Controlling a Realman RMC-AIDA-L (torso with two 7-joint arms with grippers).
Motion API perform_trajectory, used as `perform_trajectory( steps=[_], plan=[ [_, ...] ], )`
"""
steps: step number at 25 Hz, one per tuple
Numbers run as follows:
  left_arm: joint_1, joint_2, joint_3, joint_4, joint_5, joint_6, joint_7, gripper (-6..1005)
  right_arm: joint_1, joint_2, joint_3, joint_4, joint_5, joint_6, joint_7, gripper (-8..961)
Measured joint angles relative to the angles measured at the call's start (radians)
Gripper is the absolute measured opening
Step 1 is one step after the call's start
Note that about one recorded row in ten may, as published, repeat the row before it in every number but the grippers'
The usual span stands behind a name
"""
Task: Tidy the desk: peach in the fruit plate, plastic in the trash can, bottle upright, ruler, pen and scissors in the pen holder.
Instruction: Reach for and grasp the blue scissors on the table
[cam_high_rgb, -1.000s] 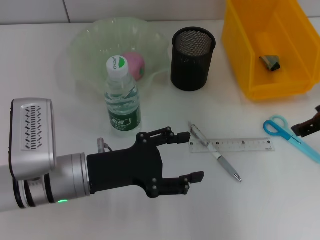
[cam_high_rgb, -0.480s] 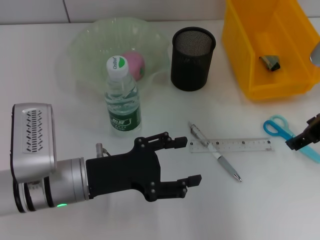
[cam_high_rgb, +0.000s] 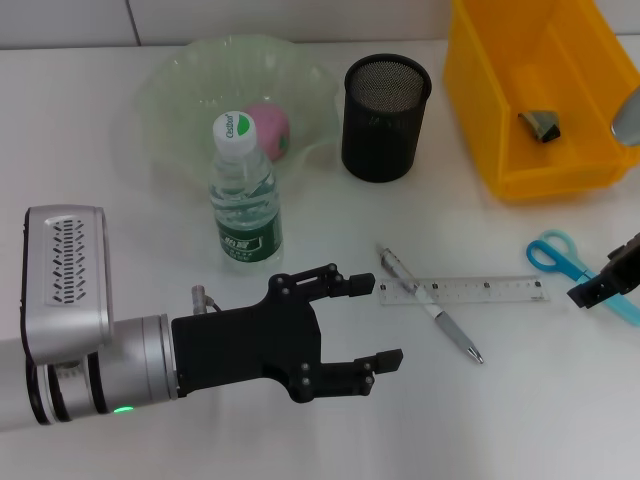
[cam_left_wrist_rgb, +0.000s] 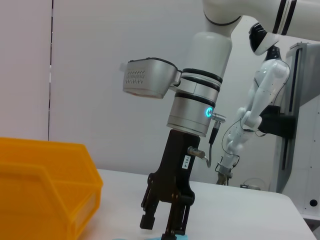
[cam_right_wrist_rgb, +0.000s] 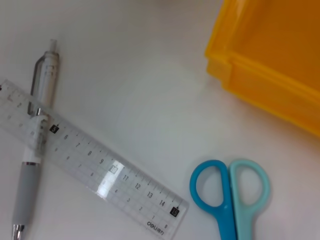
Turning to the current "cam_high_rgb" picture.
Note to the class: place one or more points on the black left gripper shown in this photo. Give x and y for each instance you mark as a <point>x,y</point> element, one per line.
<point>245,345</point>

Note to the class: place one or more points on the black mesh pen holder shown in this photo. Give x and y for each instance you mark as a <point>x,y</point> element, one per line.
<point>382,140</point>

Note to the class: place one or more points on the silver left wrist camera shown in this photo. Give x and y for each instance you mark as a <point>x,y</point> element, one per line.
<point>65,275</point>

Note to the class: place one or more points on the clear plastic ruler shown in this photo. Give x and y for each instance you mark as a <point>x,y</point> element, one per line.
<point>475,291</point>

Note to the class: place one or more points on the pink peach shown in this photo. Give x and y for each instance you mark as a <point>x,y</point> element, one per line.
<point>272,130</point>

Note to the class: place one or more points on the silver white ballpoint pen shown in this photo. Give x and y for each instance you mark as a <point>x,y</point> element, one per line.
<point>450,327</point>

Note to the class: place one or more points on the yellow plastic bin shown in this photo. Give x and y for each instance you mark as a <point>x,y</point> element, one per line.
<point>575,165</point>

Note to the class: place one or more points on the green plastic wrapper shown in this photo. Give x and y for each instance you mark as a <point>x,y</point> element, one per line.
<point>540,125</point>

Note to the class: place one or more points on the green glass fruit plate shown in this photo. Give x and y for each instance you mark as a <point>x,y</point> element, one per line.
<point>185,100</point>

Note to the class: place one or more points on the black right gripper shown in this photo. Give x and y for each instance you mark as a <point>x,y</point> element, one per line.
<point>625,265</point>

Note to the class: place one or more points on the clear water bottle green label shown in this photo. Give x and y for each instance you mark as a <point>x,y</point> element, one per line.
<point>245,220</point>

